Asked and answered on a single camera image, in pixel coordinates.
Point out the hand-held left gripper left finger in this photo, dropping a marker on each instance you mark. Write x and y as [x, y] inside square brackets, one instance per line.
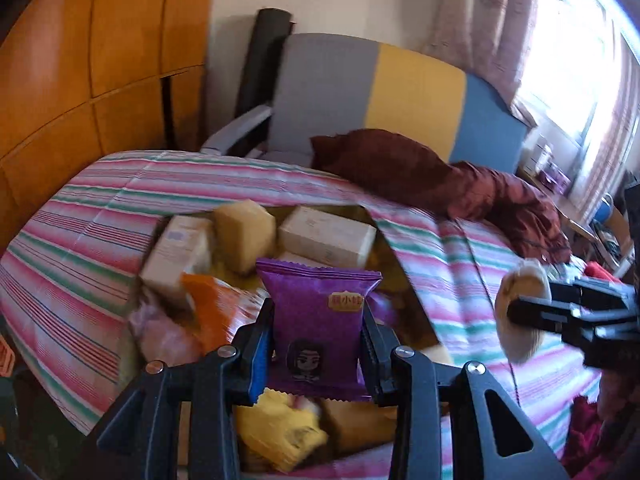
[257, 360]

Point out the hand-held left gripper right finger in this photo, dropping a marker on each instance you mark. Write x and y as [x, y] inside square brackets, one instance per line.
[371, 360]

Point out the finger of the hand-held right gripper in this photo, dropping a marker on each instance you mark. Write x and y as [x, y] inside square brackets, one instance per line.
[562, 292]
[537, 314]

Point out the cream round snack packet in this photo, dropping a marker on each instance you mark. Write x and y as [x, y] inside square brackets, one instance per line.
[522, 280]

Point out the orange snack packet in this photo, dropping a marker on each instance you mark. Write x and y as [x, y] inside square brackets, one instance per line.
[220, 310]

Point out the purple snack packet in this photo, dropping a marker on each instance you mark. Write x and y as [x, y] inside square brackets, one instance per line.
[320, 320]

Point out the yellow snack packet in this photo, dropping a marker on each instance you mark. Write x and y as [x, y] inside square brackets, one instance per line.
[280, 430]

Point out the gold cardboard tray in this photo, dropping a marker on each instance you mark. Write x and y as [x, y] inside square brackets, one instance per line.
[400, 285]

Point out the pale pink packet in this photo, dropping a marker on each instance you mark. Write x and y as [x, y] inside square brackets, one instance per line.
[160, 332]

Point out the beige box with blue print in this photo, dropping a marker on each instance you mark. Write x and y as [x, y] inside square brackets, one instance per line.
[175, 255]

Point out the plain beige box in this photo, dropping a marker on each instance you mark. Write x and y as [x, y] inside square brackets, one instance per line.
[325, 232]

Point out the red cloth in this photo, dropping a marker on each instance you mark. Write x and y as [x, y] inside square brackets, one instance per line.
[600, 270]

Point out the wooden desk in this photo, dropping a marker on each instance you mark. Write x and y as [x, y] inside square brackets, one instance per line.
[575, 212]

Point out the blue cup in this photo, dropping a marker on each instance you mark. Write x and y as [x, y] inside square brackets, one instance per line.
[605, 210]

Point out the magenta cloth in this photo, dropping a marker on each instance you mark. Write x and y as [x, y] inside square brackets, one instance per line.
[595, 435]

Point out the purple desk item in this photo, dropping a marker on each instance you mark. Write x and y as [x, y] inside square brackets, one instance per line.
[555, 180]

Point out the maroon quilt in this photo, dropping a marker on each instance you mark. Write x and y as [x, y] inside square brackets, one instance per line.
[450, 185]

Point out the grey chair armrest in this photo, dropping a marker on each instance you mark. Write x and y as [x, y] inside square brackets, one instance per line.
[235, 130]

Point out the bright window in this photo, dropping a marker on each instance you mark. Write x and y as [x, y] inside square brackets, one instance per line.
[570, 60]

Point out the grey yellow blue headboard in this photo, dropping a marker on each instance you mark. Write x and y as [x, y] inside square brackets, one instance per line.
[415, 95]

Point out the pink patterned curtain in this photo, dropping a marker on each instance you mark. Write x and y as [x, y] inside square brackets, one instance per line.
[480, 20]

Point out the black rolled mat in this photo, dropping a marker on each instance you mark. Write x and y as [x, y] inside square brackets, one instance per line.
[260, 70]

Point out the wooden wardrobe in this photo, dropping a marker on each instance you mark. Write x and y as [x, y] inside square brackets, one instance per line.
[100, 35]

